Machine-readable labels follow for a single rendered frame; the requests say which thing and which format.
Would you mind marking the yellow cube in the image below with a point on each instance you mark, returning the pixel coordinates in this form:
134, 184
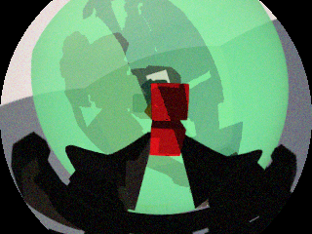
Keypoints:
148, 110

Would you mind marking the red cube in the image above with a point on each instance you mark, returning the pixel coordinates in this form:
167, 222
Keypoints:
167, 138
169, 101

